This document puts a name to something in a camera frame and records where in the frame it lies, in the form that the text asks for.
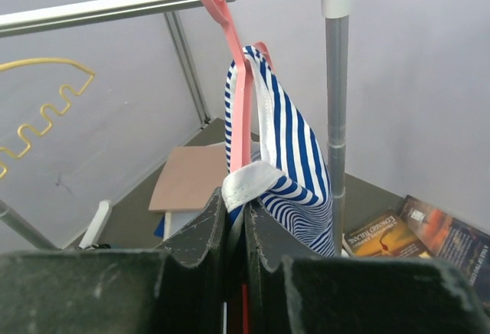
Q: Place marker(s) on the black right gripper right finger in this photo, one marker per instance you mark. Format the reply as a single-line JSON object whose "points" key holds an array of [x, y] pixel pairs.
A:
{"points": [[294, 290]]}

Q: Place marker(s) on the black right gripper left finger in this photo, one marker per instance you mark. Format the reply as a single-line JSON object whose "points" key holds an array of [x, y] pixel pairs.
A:
{"points": [[174, 288]]}

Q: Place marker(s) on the blue white striped tank top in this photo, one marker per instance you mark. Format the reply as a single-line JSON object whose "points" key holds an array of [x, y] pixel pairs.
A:
{"points": [[287, 174]]}

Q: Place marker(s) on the pink plastic hanger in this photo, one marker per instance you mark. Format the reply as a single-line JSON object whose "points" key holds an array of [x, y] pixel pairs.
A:
{"points": [[239, 100]]}

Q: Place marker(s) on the yellow wavy hanger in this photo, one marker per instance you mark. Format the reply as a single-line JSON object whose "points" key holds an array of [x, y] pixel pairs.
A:
{"points": [[63, 93]]}

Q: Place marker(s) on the blue plastic folder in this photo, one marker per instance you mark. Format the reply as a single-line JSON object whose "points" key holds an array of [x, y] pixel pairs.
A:
{"points": [[160, 229]]}

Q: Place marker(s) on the thin-striped black white garment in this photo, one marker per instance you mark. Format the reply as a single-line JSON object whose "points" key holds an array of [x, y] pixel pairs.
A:
{"points": [[96, 247]]}

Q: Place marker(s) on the orange cover paperback book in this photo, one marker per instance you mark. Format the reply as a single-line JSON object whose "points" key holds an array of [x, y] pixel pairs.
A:
{"points": [[385, 236]]}

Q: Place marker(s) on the dark cover book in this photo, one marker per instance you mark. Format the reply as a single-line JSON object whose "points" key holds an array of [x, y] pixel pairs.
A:
{"points": [[453, 240]]}

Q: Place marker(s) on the metal rack right pole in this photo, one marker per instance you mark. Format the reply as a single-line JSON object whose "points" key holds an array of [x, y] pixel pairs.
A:
{"points": [[336, 38]]}

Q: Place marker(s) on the white rack top bar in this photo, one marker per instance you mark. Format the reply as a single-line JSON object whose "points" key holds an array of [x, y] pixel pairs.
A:
{"points": [[153, 0]]}

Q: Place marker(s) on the aluminium wall frame rail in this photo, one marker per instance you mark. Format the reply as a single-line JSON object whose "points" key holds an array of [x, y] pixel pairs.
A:
{"points": [[186, 61]]}

